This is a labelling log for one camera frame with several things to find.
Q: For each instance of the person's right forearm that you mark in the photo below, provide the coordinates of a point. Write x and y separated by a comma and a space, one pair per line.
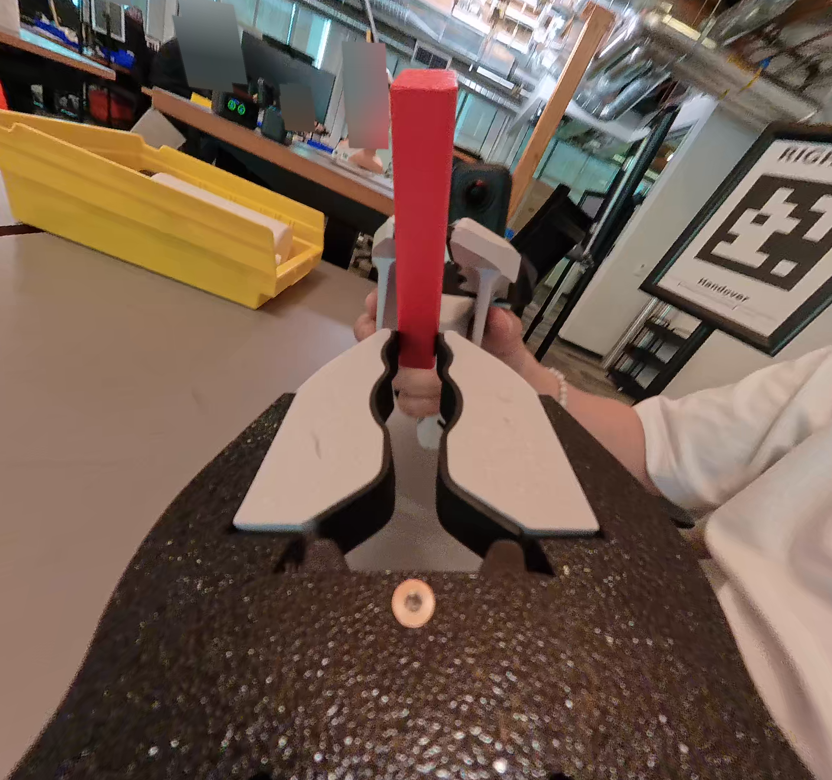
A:
605, 429

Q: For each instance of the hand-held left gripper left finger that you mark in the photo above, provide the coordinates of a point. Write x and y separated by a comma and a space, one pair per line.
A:
312, 462

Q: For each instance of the black television screen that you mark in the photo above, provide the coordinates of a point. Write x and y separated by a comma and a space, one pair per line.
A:
280, 65

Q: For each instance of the framed marker poster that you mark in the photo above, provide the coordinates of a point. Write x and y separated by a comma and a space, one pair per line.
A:
767, 234

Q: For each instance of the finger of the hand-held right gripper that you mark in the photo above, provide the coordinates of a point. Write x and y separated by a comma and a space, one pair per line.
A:
385, 273
488, 254

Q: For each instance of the black clock with green display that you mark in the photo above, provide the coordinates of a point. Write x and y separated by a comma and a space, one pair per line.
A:
237, 108

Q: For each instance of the grey desk with wooden edge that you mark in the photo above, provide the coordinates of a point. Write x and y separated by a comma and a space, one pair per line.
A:
312, 163

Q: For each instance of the person's right hand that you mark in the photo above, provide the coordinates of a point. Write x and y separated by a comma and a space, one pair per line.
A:
419, 393

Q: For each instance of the small black box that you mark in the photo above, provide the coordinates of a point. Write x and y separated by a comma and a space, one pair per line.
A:
274, 124

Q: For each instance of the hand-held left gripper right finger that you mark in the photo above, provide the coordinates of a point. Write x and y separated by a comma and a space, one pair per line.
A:
520, 462

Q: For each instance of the white cylinder with black cap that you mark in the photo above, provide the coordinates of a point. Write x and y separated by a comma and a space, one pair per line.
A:
228, 215

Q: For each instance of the black office chair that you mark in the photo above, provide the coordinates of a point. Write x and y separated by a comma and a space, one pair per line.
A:
553, 241

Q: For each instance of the red block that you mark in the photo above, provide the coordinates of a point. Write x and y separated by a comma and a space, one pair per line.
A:
424, 208

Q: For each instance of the yellow plastic bin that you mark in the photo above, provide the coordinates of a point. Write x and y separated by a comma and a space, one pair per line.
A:
130, 228

